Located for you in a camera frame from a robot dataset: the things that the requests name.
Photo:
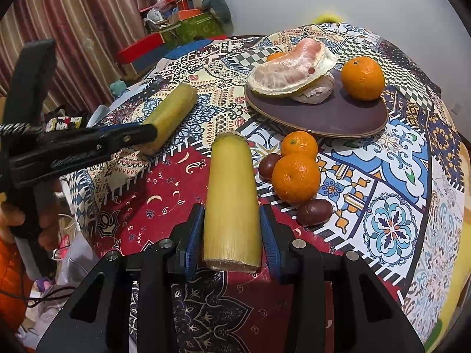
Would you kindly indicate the striped red gold curtain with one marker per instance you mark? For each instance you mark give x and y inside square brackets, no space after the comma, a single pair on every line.
[88,36]

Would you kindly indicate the patchwork patterned bedspread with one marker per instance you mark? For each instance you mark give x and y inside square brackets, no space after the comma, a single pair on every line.
[401,198]

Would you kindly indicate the large pomelo segment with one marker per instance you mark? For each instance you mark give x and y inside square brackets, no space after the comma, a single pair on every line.
[293,72]

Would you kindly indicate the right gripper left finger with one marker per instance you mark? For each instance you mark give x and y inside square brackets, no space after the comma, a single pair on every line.
[96,316]

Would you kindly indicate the wall power socket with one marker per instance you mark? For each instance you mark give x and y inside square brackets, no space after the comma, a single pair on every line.
[456,108]

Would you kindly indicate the green storage box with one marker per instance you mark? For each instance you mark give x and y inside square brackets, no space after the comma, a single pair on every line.
[202,26]

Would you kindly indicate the small pomelo segment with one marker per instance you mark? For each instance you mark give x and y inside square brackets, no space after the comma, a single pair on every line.
[319,91]

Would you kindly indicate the purple round plate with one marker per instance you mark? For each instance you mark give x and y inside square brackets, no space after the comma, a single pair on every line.
[339,116]

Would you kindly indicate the sugarcane piece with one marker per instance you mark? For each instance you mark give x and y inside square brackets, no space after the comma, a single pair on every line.
[168,115]
[232,235]

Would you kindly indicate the small mandarin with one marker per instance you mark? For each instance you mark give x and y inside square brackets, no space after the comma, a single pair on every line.
[296,178]
[299,142]

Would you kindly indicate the left human hand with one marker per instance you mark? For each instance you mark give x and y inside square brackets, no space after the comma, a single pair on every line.
[48,220]

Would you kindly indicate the medium orange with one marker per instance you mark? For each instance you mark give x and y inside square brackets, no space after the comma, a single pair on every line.
[274,56]

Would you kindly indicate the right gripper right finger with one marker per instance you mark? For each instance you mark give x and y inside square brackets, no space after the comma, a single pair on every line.
[338,303]

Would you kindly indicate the large orange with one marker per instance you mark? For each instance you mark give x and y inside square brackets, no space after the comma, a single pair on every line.
[363,78]

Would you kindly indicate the yellow foam tube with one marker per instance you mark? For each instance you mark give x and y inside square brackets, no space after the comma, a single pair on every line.
[326,18]

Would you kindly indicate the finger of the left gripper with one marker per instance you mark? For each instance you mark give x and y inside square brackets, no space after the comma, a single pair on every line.
[110,139]
[120,127]

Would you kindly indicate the red box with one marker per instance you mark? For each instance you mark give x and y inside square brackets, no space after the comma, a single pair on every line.
[140,48]

